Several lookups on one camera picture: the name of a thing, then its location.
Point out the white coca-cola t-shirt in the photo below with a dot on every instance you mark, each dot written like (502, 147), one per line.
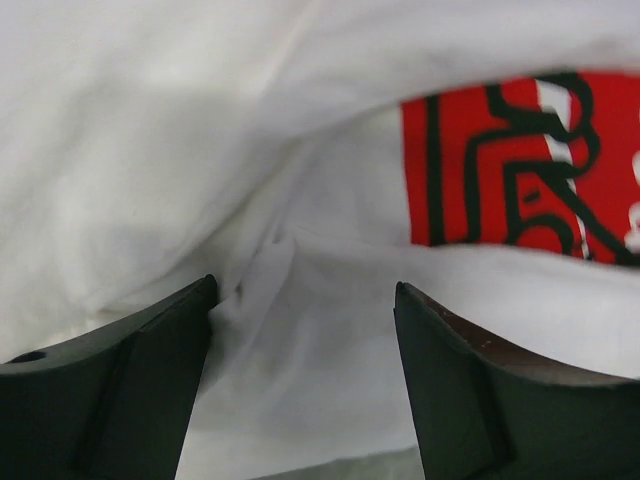
(309, 155)

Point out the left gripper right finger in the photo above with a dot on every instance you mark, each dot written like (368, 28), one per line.
(486, 408)

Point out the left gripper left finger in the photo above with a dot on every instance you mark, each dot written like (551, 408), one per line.
(114, 403)

